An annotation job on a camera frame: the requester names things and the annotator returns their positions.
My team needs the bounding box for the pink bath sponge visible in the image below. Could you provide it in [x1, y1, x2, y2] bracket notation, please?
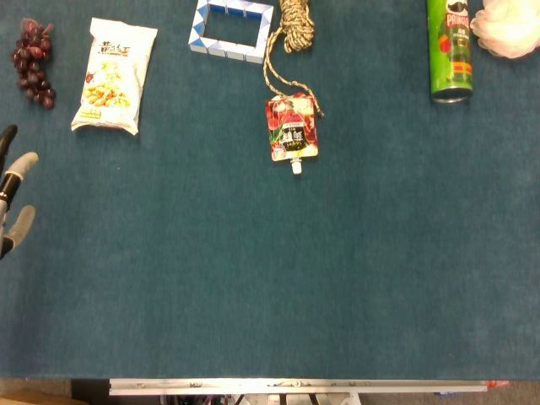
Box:
[469, 0, 540, 60]

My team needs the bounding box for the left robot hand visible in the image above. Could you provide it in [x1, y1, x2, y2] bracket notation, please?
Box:
[0, 124, 40, 260]

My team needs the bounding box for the dark red grape bunch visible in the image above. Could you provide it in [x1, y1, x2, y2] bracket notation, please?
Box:
[10, 18, 57, 110]

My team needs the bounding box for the white snack bag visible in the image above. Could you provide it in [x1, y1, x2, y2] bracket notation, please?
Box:
[70, 17, 159, 137]

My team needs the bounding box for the aluminium frame rail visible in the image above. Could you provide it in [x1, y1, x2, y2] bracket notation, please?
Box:
[108, 378, 510, 397]

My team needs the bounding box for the braided tan rope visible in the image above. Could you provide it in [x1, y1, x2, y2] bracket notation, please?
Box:
[262, 0, 326, 119]

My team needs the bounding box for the blue white snake puzzle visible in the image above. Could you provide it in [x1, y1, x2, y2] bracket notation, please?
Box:
[187, 0, 275, 65]

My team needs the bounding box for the green Pringles can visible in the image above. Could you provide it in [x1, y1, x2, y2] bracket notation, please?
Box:
[425, 0, 474, 105]

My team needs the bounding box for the red jelly drink pouch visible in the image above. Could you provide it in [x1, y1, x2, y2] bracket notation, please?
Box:
[264, 93, 321, 176]

